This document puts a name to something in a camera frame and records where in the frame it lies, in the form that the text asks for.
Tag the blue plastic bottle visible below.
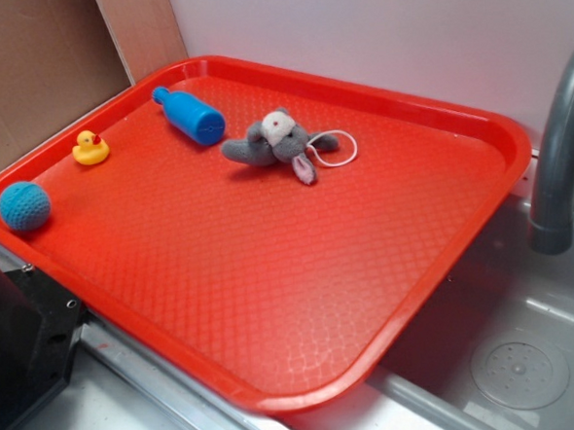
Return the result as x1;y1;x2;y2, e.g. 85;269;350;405
152;87;226;146

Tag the red plastic tray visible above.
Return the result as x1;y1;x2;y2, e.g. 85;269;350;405
0;56;531;414

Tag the grey plush mouse toy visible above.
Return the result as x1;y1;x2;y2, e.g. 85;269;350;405
221;108;359;186

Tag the yellow rubber duck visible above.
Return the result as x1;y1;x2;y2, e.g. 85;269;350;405
72;129;110;166

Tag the grey toy sink basin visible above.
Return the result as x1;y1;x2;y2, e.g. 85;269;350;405
288;199;574;430

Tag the blue crocheted ball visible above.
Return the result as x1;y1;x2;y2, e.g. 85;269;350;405
0;181;52;233

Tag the grey sink faucet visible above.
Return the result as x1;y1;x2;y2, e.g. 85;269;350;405
528;52;574;255

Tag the brown cardboard panel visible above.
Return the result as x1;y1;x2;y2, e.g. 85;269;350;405
0;0;187;171

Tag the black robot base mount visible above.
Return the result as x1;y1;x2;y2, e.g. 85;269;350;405
0;266;85;430

